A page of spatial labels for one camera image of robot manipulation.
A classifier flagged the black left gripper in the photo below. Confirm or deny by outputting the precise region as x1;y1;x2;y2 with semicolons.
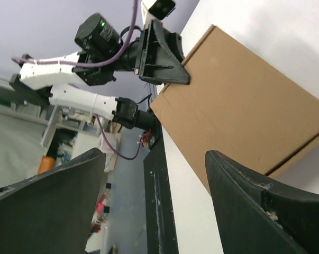
71;12;192;87

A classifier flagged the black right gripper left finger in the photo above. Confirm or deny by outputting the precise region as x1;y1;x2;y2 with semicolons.
0;148;106;253

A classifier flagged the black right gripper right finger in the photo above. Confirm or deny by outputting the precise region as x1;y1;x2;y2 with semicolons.
205;150;319;253

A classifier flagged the brown cardboard box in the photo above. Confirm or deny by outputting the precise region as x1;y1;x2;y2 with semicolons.
151;25;319;188

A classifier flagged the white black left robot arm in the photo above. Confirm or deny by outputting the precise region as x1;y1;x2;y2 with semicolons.
10;13;190;131

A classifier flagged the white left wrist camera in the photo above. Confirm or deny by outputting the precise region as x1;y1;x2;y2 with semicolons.
140;0;176;25

